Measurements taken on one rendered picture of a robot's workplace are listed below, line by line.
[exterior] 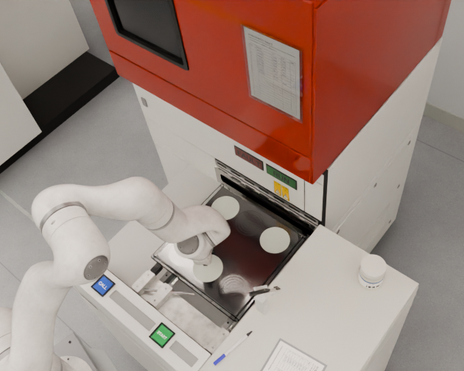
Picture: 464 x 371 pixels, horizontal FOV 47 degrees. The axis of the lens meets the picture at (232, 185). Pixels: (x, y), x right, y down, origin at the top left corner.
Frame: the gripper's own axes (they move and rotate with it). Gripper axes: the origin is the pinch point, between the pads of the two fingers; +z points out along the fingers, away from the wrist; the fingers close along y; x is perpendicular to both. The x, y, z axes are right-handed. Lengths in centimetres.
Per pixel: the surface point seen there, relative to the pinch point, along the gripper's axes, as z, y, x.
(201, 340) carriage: -8.4, 27.6, -0.2
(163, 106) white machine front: 2, -50, -17
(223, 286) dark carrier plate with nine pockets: -3.1, 11.7, 5.6
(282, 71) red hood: -59, -36, 26
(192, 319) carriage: -5.6, 21.6, -3.6
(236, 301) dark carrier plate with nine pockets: -5.1, 16.1, 10.1
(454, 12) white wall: 78, -119, 105
